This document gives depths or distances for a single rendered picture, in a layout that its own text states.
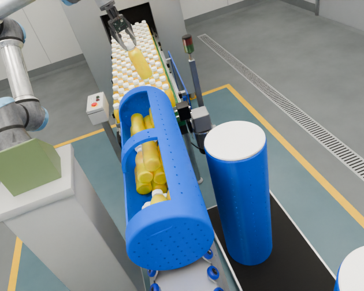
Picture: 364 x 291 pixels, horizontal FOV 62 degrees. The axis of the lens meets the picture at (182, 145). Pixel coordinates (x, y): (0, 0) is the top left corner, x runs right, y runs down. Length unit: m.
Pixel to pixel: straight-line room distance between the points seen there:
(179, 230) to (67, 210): 0.59
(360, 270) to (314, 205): 1.47
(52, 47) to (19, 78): 4.48
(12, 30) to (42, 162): 0.64
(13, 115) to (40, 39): 4.65
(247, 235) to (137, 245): 0.87
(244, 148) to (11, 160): 0.93
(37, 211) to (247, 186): 0.90
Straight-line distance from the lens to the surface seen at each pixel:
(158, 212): 0.92
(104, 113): 1.85
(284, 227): 2.15
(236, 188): 1.43
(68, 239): 1.53
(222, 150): 1.35
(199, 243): 1.04
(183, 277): 1.15
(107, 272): 1.77
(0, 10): 1.50
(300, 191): 2.54
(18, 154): 1.30
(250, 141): 1.38
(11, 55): 1.59
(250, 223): 1.65
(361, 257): 1.06
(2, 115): 1.38
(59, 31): 5.92
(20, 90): 1.53
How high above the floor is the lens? 1.93
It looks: 39 degrees down
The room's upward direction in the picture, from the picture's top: 16 degrees counter-clockwise
